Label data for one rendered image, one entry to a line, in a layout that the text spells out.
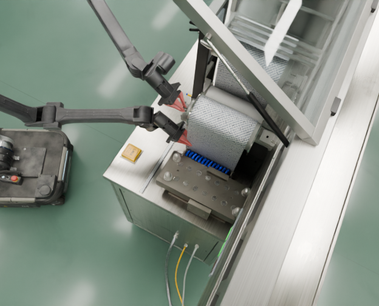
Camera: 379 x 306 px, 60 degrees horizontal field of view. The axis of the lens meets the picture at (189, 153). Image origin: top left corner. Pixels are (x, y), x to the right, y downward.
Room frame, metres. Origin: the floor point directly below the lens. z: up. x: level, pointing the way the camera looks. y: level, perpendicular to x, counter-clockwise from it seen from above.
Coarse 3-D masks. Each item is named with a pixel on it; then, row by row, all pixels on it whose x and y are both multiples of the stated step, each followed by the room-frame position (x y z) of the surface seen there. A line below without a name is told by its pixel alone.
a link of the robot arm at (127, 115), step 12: (60, 108) 0.66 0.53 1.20; (120, 108) 0.69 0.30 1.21; (132, 108) 0.70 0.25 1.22; (144, 108) 0.70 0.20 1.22; (60, 120) 0.62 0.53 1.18; (72, 120) 0.63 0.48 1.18; (84, 120) 0.63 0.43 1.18; (96, 120) 0.64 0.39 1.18; (108, 120) 0.64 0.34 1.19; (120, 120) 0.65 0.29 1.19; (132, 120) 0.65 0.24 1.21; (144, 120) 0.65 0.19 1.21
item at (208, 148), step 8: (192, 136) 0.64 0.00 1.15; (200, 136) 0.63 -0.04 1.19; (192, 144) 0.64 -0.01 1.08; (200, 144) 0.63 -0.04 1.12; (208, 144) 0.62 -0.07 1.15; (216, 144) 0.61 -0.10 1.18; (200, 152) 0.63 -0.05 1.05; (208, 152) 0.62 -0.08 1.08; (216, 152) 0.60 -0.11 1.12; (224, 152) 0.59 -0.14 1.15; (232, 152) 0.58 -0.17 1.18; (216, 160) 0.60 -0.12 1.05; (224, 160) 0.59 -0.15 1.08; (232, 160) 0.58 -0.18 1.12; (232, 168) 0.57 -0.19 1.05
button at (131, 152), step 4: (128, 144) 0.68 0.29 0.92; (132, 144) 0.68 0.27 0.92; (128, 148) 0.66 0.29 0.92; (132, 148) 0.66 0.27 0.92; (136, 148) 0.66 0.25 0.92; (124, 152) 0.63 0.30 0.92; (128, 152) 0.64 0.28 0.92; (132, 152) 0.64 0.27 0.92; (136, 152) 0.64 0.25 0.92; (140, 152) 0.65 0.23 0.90; (124, 156) 0.62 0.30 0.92; (128, 156) 0.62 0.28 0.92; (132, 156) 0.62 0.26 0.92; (136, 156) 0.62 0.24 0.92; (132, 160) 0.60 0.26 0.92
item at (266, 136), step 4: (264, 132) 0.63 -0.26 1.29; (268, 132) 0.63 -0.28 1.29; (264, 136) 0.61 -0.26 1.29; (268, 136) 0.61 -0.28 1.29; (272, 136) 0.62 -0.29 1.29; (276, 136) 0.62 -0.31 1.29; (260, 140) 0.59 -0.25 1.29; (264, 140) 0.59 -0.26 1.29; (268, 140) 0.60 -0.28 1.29; (268, 144) 0.58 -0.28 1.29; (272, 144) 0.58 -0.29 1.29
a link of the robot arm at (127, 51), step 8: (88, 0) 1.00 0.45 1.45; (96, 0) 1.00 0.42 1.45; (104, 0) 1.02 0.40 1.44; (96, 8) 0.96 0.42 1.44; (104, 8) 0.97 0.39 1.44; (104, 16) 0.94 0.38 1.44; (112, 16) 0.94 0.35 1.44; (104, 24) 0.91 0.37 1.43; (112, 24) 0.91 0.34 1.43; (112, 32) 0.88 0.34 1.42; (120, 32) 0.88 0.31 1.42; (112, 40) 0.86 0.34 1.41; (120, 40) 0.85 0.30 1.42; (128, 40) 0.86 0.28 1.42; (120, 48) 0.82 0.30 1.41; (128, 48) 0.82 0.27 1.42; (128, 56) 0.79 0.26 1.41; (136, 56) 0.79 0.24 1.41; (128, 64) 0.76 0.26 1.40; (136, 72) 0.75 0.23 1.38
